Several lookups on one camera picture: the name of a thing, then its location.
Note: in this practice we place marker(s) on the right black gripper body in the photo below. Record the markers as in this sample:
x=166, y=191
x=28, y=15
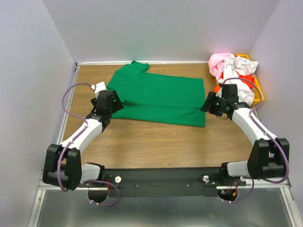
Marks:
x=216, y=108

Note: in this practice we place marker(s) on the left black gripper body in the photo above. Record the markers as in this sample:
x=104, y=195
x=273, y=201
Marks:
x=94, y=101

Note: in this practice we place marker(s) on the green t-shirt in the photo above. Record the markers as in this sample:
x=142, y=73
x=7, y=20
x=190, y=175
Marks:
x=158, y=98

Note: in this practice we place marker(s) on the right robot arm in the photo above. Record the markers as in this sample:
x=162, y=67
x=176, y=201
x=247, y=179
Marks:
x=269, y=156

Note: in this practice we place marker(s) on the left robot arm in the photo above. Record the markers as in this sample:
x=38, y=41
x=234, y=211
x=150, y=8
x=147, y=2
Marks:
x=63, y=167

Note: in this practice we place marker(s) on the yellow plastic bin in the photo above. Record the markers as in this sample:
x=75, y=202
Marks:
x=258, y=92

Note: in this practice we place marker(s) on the orange t-shirt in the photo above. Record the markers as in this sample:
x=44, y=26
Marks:
x=244, y=84

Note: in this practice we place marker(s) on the white t-shirt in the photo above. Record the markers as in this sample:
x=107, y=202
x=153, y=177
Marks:
x=239, y=75

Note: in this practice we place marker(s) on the pink t-shirt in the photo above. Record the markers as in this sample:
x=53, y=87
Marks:
x=215, y=63

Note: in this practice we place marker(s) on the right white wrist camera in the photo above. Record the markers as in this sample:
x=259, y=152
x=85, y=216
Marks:
x=218, y=91

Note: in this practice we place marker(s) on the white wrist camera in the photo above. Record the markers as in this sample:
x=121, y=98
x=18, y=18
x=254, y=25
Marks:
x=101, y=86
x=218, y=91

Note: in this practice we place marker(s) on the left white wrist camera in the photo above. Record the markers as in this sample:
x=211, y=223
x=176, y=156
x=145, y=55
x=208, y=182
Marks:
x=101, y=86

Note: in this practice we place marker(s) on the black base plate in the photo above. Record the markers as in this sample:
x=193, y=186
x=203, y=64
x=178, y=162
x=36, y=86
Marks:
x=160, y=182

